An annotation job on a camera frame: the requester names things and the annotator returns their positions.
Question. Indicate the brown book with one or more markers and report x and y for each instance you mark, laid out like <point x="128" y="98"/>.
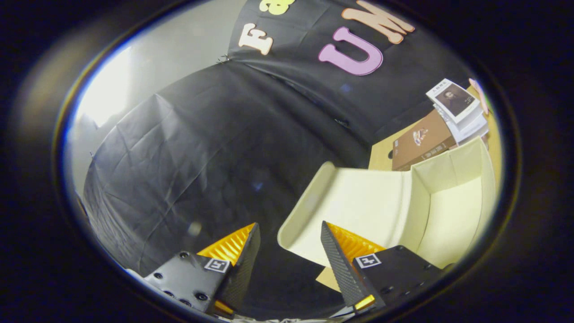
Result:
<point x="421" y="143"/>

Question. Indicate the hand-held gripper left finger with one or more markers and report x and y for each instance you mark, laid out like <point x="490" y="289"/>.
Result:
<point x="244" y="269"/>

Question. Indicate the black backdrop cloth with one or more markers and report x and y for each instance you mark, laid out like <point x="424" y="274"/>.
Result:
<point x="215" y="148"/>

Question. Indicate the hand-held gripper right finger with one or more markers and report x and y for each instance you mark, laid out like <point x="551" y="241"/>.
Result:
<point x="343" y="269"/>

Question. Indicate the beige fabric storage box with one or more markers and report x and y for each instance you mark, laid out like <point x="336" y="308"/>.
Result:
<point x="367" y="202"/>

